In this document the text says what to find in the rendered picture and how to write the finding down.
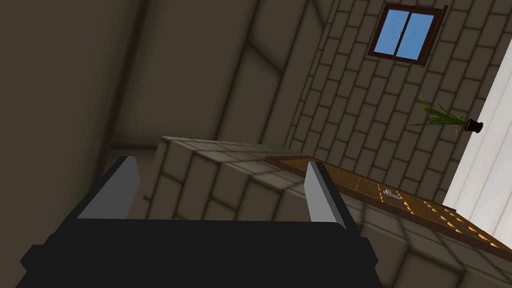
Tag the dark framed window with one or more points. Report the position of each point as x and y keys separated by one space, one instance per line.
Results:
x=406 y=34

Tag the brown wooden door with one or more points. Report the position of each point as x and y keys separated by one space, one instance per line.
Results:
x=416 y=204

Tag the green potted plant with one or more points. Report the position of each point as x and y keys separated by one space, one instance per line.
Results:
x=448 y=116

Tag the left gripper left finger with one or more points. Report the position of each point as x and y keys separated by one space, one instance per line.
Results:
x=114 y=191

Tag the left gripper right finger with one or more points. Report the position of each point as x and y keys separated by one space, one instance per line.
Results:
x=322 y=196

